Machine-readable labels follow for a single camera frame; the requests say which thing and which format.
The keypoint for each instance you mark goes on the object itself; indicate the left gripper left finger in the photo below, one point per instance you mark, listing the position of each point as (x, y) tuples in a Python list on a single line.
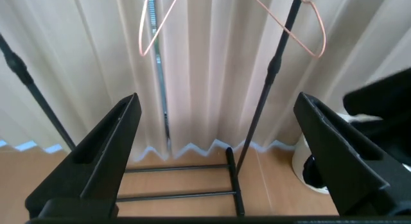
[(96, 169)]

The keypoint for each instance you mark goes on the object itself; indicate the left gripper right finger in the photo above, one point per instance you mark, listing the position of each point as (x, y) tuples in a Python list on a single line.
[(346, 172)]

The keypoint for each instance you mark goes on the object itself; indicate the black shorts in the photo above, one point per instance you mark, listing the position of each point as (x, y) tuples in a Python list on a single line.
[(379, 99)]

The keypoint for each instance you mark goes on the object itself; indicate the black clothes rack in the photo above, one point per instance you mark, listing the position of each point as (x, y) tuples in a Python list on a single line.
[(273, 70)]

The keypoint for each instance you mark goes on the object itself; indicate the pink clothes hanger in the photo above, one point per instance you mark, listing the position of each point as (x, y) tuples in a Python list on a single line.
[(324, 41), (140, 31)]

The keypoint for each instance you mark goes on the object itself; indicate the black garment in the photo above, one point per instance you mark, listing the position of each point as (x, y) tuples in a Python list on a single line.
[(313, 172)]

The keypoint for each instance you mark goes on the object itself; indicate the beige curtain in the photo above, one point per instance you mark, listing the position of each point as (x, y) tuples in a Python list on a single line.
[(208, 73)]

